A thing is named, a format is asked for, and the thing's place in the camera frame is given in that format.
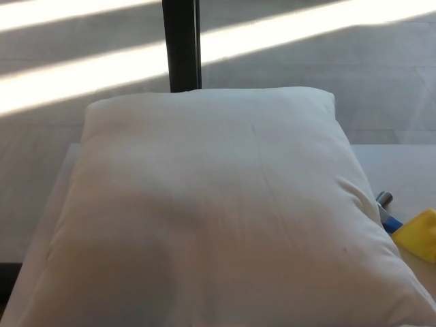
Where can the white square pillow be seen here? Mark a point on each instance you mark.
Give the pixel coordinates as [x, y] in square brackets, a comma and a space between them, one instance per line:
[218, 204]

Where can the dark furniture edge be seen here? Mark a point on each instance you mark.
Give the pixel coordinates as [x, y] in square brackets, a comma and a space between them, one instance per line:
[7, 282]

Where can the black vertical post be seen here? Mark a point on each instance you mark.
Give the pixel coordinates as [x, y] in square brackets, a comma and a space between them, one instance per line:
[182, 44]

